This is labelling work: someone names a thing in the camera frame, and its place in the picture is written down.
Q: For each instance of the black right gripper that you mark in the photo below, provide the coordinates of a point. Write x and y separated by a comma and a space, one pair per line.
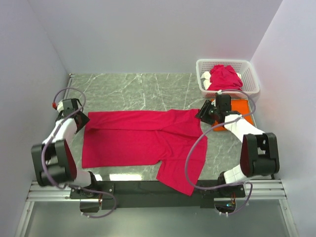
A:
203, 112

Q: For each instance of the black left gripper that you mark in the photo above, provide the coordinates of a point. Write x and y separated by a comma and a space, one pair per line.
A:
84, 119

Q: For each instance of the pink t shirt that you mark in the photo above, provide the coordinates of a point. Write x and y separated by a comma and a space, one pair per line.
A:
133, 138

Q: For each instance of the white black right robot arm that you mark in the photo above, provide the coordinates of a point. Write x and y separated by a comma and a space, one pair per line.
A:
259, 150

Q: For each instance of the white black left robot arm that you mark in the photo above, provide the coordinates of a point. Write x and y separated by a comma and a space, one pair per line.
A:
84, 179

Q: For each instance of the white cloth in basket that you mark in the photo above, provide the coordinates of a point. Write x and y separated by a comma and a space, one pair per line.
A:
206, 78

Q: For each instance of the folded orange t shirt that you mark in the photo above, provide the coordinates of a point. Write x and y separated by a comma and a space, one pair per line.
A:
240, 105

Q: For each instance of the crumpled pink shirt in basket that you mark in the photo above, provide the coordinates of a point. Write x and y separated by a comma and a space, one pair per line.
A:
224, 78

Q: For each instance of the white plastic laundry basket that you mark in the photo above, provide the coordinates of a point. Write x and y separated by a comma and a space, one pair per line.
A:
243, 67

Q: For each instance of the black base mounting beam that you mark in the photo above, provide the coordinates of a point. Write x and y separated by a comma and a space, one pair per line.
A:
143, 194

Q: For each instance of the aluminium front frame rail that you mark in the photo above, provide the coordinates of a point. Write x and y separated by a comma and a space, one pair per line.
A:
38, 193

